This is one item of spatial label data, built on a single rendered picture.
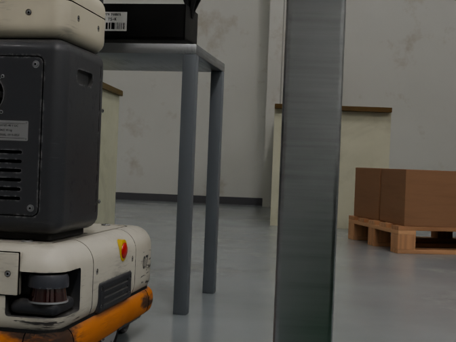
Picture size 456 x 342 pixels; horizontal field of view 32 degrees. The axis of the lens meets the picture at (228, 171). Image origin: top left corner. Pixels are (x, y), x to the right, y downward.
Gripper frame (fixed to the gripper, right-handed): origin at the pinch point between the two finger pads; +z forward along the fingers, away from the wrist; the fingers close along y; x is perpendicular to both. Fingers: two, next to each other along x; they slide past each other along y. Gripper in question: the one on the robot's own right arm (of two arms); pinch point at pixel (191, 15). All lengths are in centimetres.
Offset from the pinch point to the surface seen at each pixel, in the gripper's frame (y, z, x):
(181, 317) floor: -6, 92, 24
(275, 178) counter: 11, 59, -342
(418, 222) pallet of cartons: -85, 77, -196
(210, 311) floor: -12, 92, 12
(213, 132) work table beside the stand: -4.3, 36.4, -21.2
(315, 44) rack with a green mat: -55, 39, 208
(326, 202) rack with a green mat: -56, 47, 208
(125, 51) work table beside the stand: 15.0, 14.3, 19.5
